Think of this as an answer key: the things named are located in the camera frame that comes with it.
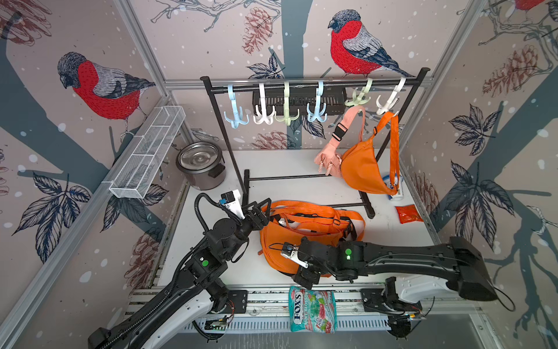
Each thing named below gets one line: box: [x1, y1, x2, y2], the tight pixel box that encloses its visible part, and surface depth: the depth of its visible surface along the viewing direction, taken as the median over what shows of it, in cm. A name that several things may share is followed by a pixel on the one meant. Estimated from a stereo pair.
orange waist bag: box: [341, 111, 400, 196], surface depth 87 cm
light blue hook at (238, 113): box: [223, 84, 250, 129], surface depth 67 cm
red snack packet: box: [394, 204, 424, 224], surface depth 95 cm
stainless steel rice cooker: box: [175, 141, 226, 191], surface depth 100 cm
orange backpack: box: [259, 200, 366, 275], surface depth 92 cm
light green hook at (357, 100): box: [344, 77, 373, 107], surface depth 70 cm
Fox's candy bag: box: [288, 285, 338, 334], surface depth 71 cm
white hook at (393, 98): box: [376, 77, 407, 115], surface depth 68 cm
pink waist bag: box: [313, 105, 366, 178], surface depth 87 cm
